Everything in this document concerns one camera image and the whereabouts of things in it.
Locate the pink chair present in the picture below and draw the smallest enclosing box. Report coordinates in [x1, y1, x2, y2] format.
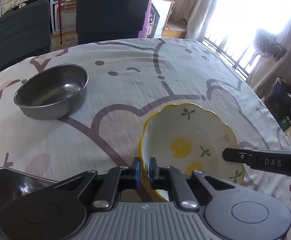
[138, 0, 153, 39]

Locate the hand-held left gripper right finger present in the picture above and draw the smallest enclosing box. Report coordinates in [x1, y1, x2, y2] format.
[149, 157, 236, 210]

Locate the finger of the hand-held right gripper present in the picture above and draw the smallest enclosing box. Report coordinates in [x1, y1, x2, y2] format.
[222, 148, 251, 166]

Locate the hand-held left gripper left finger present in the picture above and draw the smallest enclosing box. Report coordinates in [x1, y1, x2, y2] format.
[55, 157, 142, 210]

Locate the dark fabric chair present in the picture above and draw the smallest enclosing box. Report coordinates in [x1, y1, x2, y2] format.
[0, 0, 51, 77]
[75, 0, 151, 46]

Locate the beige curtain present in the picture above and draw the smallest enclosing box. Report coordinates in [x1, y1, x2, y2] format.
[186, 0, 227, 40]

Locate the red hanging strap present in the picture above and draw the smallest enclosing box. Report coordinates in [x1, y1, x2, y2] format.
[56, 0, 64, 46]

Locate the black balcony railing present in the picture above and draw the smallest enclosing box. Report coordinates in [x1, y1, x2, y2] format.
[203, 36, 258, 77]

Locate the round steel bowl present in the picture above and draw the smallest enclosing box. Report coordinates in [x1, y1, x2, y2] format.
[14, 64, 89, 120]

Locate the steel bowl at lower left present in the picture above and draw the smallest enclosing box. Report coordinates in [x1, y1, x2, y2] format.
[0, 167, 61, 202]

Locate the hanging net bag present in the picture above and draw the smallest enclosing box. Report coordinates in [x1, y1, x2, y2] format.
[253, 29, 288, 62]

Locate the lemon print ceramic bowl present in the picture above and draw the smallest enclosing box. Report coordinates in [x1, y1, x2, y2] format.
[138, 102, 246, 202]

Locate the dark bag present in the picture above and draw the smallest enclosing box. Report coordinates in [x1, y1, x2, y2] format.
[264, 79, 291, 120]

